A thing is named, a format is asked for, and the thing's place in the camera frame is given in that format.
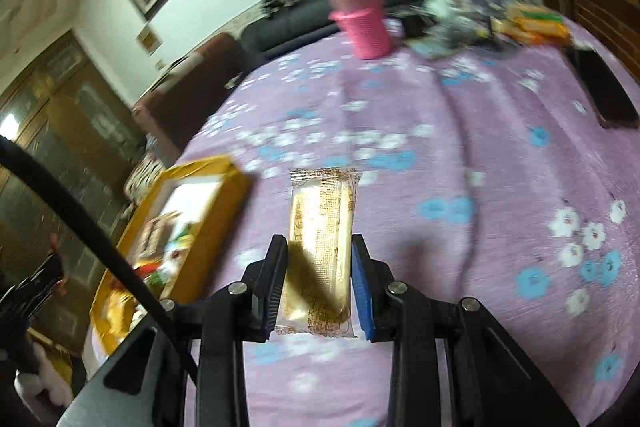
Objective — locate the orange green snack packets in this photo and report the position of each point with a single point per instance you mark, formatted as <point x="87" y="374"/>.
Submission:
<point x="535" y="24"/>

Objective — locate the pink bottle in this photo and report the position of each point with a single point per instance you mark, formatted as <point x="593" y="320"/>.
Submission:
<point x="364" y="24"/>

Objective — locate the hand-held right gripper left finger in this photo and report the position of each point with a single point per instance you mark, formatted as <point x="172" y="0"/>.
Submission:
<point x="272" y="292"/>

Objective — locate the beige clear snack packet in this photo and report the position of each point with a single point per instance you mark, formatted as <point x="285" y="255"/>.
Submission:
<point x="320" y="247"/>

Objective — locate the purple floral tablecloth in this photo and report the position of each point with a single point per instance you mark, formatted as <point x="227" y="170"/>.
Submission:
<point x="450" y="182"/>

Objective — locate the glass door wooden cabinet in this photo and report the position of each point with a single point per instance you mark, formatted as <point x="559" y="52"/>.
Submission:
<point x="55" y="132"/>

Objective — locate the person's left forearm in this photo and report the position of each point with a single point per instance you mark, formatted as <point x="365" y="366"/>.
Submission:
<point x="45" y="382"/>

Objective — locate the yellow cardboard box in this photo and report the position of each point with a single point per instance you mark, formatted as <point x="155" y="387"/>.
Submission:
<point x="215" y="212"/>

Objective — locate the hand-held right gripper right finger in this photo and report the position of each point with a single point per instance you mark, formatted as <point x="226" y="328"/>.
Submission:
<point x="362" y="297"/>

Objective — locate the crumpled plastic bags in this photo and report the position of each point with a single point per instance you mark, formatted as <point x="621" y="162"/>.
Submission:
<point x="460" y="12"/>

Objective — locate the black smartphone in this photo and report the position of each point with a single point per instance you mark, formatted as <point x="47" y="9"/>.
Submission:
<point x="607" y="92"/>

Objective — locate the paper wall notice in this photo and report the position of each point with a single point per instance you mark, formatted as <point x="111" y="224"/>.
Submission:
<point x="149" y="41"/>

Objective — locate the brown armchair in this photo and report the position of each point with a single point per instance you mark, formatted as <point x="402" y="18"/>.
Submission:
<point x="195" y="92"/>

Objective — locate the floral printed blanket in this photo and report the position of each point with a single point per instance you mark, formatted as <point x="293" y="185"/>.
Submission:
<point x="145" y="179"/>

